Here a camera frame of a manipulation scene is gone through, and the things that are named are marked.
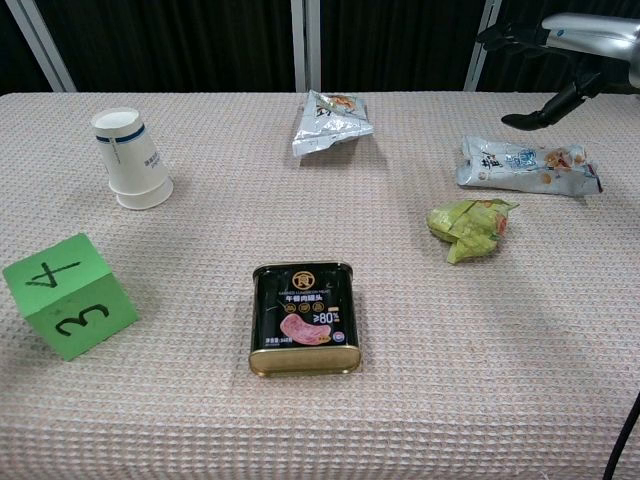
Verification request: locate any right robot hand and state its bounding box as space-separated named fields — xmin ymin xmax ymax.
xmin=476 ymin=12 xmax=640 ymax=132

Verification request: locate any white paper cup blue stripe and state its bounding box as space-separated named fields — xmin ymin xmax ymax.
xmin=90 ymin=106 xmax=170 ymax=194

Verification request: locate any black curtain panel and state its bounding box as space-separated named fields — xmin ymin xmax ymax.
xmin=318 ymin=0 xmax=487 ymax=93
xmin=477 ymin=0 xmax=640 ymax=94
xmin=32 ymin=0 xmax=296 ymax=93
xmin=0 ymin=0 xmax=54 ymax=96

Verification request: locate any white blue snack bag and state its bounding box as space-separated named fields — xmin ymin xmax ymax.
xmin=455 ymin=134 xmax=604 ymax=197

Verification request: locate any crumpled green wrapper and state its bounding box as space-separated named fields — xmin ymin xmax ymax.
xmin=425 ymin=198 xmax=520 ymax=266

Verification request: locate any silver snack bag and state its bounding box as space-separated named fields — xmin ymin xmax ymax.
xmin=291 ymin=89 xmax=376 ymax=159

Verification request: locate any black square snack packet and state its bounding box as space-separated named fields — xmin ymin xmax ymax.
xmin=248 ymin=262 xmax=363 ymax=378

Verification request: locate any beige waffle tablecloth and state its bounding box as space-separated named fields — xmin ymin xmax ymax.
xmin=0 ymin=91 xmax=640 ymax=480

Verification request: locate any green foam cube with numbers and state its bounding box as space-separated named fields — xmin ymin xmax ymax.
xmin=1 ymin=232 xmax=140 ymax=363

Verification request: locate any grey metal frame post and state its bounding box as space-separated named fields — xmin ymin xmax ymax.
xmin=463 ymin=0 xmax=507 ymax=93
xmin=4 ymin=0 xmax=77 ymax=93
xmin=290 ymin=0 xmax=322 ymax=93

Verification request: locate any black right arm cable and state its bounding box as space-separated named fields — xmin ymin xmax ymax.
xmin=601 ymin=393 xmax=640 ymax=480

